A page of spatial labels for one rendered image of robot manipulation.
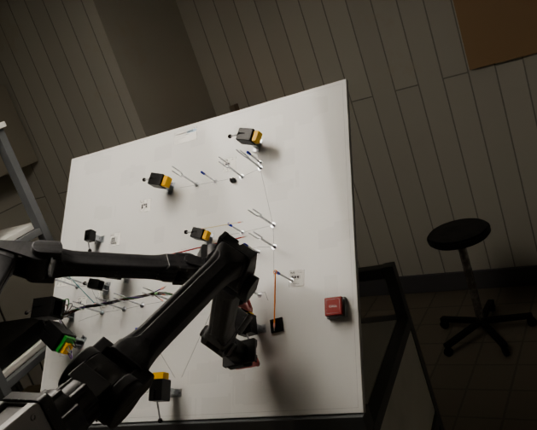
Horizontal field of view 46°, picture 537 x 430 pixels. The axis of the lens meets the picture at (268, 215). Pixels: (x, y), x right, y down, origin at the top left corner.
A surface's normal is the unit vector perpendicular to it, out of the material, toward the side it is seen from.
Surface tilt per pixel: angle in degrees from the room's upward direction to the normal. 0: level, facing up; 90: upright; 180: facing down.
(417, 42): 90
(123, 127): 90
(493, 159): 90
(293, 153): 48
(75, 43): 90
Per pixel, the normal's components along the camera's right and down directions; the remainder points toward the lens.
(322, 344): -0.48, -0.33
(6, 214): 0.83, -0.13
